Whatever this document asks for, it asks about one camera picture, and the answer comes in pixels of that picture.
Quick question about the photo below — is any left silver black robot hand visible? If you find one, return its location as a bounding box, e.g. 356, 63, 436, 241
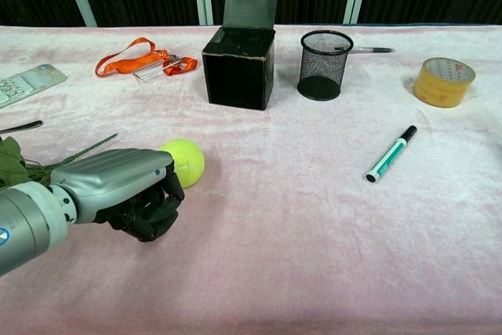
49, 147, 186, 243

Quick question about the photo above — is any yellow tennis ball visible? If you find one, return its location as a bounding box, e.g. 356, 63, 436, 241
158, 137, 206, 190

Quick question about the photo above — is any open black cardboard box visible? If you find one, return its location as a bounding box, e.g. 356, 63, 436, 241
202, 0, 278, 111

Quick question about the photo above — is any green artificial leaf plant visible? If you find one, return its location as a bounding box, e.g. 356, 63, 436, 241
0, 133, 119, 191

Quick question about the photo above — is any black thin stick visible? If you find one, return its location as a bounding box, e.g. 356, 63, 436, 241
0, 119, 44, 134

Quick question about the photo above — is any clear plastic badge holder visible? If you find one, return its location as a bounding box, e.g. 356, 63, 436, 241
132, 60, 173, 82

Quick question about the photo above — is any printed plastic card package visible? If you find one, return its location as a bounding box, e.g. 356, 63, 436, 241
0, 63, 68, 110

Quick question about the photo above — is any pink plush table cloth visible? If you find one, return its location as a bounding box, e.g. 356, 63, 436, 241
0, 23, 502, 335

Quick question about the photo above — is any black mesh pen holder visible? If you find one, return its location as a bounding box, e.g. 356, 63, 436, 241
296, 29, 355, 102

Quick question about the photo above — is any green white marker pen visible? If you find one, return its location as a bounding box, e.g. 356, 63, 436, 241
365, 125, 418, 184

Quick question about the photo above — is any yellow packing tape roll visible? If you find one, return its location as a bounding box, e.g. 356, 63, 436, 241
412, 56, 477, 109

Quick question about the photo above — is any orange lanyard strap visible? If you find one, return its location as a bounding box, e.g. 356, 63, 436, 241
94, 37, 199, 78

